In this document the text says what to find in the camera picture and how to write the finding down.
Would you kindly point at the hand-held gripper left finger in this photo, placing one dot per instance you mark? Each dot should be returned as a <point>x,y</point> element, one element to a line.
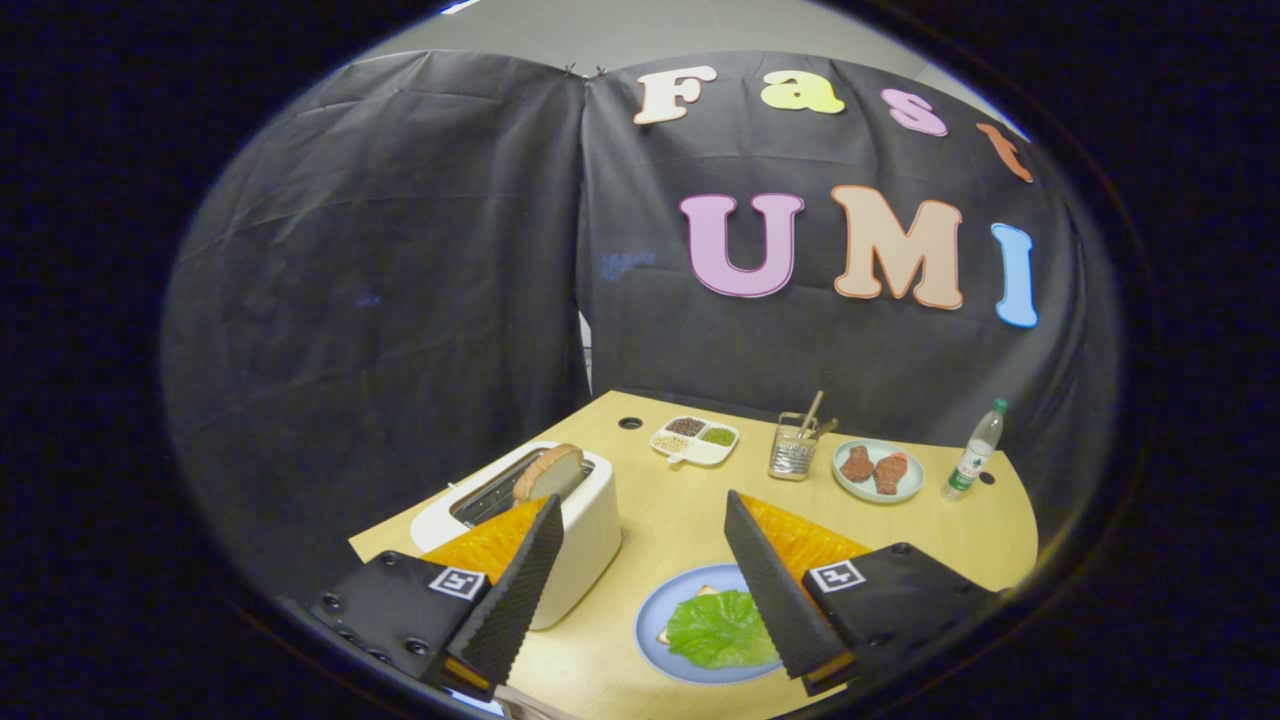
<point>520,600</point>

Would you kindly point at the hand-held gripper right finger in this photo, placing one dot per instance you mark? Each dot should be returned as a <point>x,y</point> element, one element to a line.
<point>770,590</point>

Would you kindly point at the green lettuce leaf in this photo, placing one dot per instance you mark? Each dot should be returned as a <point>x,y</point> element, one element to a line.
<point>715,630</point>

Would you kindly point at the toasted bread slice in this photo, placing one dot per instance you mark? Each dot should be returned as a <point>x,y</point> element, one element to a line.
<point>550,470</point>

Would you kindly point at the white bread slice under ham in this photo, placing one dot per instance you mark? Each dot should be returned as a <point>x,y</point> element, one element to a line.
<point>706,591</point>

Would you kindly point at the white toaster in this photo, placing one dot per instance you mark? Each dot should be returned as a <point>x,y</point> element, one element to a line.
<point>590,560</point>

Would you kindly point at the blue round plate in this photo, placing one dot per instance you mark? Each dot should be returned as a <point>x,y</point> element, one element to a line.
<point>672,590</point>

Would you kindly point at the pale green round plate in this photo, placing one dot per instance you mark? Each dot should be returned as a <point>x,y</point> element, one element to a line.
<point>848,490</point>

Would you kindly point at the metal mesh utensil holder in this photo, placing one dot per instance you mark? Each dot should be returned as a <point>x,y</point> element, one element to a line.
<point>792,460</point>

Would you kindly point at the brown meat patty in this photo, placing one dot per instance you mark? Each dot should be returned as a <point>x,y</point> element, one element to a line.
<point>857,464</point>
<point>890,473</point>

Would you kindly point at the white divided seasoning dish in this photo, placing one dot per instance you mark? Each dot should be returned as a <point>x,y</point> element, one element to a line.
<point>700,452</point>

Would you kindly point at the clear plastic water bottle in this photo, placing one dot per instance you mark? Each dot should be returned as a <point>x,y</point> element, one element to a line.
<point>972,460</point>

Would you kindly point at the black backdrop cloth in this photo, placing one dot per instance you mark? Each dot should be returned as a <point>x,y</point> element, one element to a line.
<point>400,300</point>

